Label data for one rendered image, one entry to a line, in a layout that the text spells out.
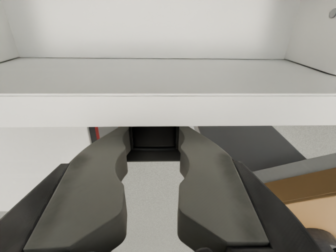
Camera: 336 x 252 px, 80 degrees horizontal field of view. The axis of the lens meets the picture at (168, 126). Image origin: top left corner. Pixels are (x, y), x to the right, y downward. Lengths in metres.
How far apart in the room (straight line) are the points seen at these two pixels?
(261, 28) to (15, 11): 0.19
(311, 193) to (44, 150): 0.42
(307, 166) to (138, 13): 0.38
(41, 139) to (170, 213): 1.38
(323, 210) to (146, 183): 1.14
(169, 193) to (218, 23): 1.36
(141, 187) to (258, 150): 1.03
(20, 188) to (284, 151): 0.54
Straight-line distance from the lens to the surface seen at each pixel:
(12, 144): 0.38
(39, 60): 0.20
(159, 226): 1.76
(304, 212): 0.41
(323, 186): 0.41
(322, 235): 0.46
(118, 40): 0.19
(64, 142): 0.34
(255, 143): 0.57
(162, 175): 1.37
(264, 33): 0.20
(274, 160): 0.52
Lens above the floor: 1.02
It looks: 62 degrees down
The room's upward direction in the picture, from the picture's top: 175 degrees clockwise
